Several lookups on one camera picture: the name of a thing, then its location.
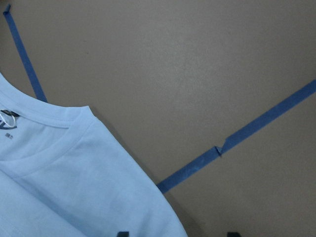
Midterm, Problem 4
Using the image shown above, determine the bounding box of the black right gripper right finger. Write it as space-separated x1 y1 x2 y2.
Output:
227 232 240 237

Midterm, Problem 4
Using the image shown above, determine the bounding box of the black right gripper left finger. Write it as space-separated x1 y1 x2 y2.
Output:
117 232 129 237

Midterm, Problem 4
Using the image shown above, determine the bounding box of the light blue t-shirt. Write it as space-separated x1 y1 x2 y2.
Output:
0 78 186 237

